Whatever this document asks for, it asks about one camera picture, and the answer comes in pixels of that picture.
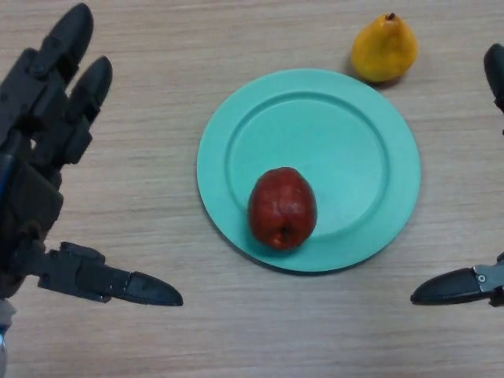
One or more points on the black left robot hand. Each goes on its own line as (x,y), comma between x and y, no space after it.
(35,157)

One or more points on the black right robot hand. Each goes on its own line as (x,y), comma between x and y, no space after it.
(453,287)

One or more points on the red apple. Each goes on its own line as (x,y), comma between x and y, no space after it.
(281,208)

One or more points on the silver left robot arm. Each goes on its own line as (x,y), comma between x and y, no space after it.
(3,350)

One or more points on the green round plate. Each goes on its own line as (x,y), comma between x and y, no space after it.
(346,149)

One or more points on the yellow pear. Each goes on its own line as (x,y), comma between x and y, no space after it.
(384,47)

